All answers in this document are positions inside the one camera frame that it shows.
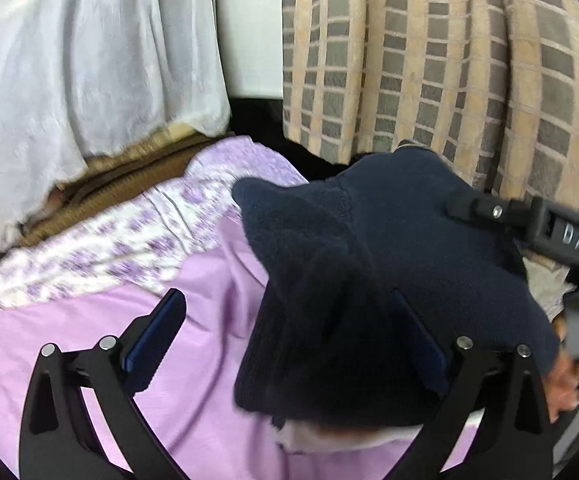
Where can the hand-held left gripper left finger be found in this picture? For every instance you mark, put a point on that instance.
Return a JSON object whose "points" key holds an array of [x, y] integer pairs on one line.
{"points": [[154, 340]]}

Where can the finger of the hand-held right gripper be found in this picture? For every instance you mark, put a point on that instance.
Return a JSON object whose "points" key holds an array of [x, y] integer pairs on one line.
{"points": [[494, 211]]}

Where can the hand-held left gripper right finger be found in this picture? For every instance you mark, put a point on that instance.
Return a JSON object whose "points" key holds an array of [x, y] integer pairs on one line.
{"points": [[437, 370]]}

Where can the navy knit cardigan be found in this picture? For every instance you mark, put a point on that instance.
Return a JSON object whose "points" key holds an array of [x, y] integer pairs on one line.
{"points": [[369, 260]]}

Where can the person's right hand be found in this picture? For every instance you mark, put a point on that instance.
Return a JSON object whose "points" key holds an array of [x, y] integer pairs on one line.
{"points": [[564, 385]]}

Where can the purple floral bed sheet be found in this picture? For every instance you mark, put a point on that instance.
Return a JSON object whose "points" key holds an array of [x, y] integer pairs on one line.
{"points": [[119, 245]]}

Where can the checkered beige grey curtain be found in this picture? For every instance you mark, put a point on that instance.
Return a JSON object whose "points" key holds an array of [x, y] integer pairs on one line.
{"points": [[419, 60]]}

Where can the white lace cloth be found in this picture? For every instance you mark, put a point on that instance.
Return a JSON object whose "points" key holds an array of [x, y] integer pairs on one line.
{"points": [[69, 60]]}

